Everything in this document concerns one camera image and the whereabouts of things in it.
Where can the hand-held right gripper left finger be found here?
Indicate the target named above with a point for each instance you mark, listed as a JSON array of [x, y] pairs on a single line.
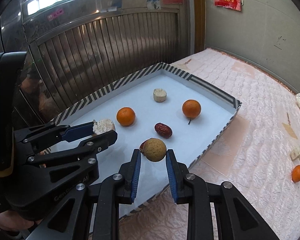
[[136, 175]]

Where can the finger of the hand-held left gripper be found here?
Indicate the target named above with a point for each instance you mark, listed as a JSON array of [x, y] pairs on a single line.
[[77, 131], [105, 140]]

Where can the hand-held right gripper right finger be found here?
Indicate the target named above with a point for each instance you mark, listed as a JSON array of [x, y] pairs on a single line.
[[171, 180]]

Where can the red date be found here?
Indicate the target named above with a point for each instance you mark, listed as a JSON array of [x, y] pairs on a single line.
[[142, 147], [163, 130]]

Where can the brown longan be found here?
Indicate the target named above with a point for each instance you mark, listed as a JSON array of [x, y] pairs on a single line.
[[155, 150]]

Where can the striped cardboard box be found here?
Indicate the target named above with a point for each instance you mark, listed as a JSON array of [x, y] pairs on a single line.
[[190, 140]]

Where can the round rice cake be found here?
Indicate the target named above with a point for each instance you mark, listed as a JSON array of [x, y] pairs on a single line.
[[160, 95]]

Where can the orange with stem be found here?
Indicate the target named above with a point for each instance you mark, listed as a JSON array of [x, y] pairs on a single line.
[[191, 108]]

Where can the person's left forearm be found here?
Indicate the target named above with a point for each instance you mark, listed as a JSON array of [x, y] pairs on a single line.
[[7, 223]]

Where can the metal door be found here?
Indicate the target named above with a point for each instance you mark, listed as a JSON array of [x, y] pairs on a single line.
[[102, 50]]

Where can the pink quilted bedspread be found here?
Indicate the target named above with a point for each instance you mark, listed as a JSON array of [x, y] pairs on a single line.
[[252, 130]]

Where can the pink door sticker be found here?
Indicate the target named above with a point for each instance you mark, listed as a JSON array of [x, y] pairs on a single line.
[[56, 14]]

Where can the blue flower sticker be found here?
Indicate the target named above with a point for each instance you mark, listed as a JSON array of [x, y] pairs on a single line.
[[153, 1]]

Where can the wooden door frame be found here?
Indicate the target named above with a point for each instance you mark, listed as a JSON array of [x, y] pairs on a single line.
[[198, 17]]

